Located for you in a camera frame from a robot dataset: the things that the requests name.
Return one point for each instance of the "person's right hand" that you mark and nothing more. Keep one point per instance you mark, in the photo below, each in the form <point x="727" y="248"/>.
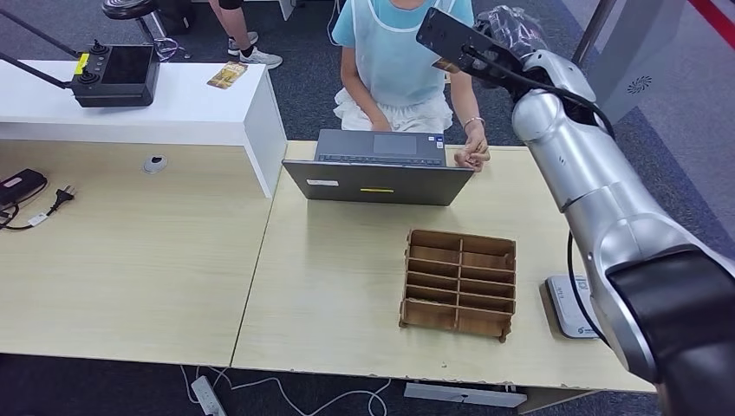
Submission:
<point x="379" y="123"/>

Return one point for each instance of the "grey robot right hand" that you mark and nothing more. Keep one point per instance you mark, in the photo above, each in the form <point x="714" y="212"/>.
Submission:
<point x="517" y="31"/>

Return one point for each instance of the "person's left hand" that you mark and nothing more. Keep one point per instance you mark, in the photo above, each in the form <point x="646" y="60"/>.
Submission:
<point x="474" y="155"/>

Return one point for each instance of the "tan room key card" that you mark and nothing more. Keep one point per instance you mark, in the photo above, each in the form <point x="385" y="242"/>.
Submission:
<point x="445" y="66"/>

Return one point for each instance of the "person's left forearm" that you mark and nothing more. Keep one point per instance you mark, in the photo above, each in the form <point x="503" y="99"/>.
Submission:
<point x="466" y="100"/>

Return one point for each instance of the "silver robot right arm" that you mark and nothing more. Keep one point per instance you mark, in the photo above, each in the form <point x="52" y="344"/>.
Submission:
<point x="603" y="189"/>

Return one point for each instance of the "person's right forearm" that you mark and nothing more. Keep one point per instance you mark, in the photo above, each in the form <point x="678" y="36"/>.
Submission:
<point x="359" y="92"/>

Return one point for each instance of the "seated person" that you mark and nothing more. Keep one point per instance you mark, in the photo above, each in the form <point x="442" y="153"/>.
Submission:
<point x="390" y="57"/>

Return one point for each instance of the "patterned tan card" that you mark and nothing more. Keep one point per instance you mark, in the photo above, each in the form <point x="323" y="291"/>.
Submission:
<point x="226" y="76"/>

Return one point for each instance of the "wooden slotted card box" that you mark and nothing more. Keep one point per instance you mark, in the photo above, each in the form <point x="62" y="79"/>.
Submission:
<point x="436" y="316"/>

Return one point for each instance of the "standing person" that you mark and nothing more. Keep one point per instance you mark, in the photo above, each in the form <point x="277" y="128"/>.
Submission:
<point x="235" y="26"/>

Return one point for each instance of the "grey card reader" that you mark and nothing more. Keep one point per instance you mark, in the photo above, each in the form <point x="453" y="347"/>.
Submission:
<point x="565" y="310"/>

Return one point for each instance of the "grey laptop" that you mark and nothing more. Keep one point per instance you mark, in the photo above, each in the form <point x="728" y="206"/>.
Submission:
<point x="379" y="183"/>

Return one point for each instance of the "white raised counter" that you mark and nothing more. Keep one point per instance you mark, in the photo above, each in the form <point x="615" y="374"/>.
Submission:
<point x="184" y="109"/>

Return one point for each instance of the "red barrier belt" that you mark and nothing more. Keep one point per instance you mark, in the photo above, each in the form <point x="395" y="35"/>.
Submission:
<point x="715" y="18"/>

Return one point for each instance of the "black bag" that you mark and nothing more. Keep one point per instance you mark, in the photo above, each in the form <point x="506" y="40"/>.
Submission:
<point x="172" y="14"/>

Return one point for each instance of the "black joystick controller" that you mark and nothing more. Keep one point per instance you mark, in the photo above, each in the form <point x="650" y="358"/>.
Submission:
<point x="115" y="77"/>

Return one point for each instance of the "black round stool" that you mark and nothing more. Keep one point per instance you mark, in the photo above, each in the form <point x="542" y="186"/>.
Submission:
<point x="126" y="8"/>

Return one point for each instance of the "white power strip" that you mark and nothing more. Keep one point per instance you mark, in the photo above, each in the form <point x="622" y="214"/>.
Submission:
<point x="205" y="397"/>

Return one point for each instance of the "black power plug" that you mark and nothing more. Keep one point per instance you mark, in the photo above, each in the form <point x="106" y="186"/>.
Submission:
<point x="62" y="198"/>

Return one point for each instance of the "black thin rod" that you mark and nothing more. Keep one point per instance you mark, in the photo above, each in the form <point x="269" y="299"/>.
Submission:
<point x="34" y="72"/>
<point x="40" y="33"/>

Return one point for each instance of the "black power adapter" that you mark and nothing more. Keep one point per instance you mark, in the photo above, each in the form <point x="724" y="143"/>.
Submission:
<point x="20" y="186"/>

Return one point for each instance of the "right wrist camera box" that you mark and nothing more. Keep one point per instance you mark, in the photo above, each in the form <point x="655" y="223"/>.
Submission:
<point x="453" y="40"/>

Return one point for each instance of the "chrome stanchion post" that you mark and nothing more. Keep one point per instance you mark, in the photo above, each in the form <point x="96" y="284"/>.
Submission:
<point x="594" y="29"/>

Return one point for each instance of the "white under-desk bracket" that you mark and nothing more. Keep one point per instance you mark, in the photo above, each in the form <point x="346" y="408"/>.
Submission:
<point x="459" y="395"/>

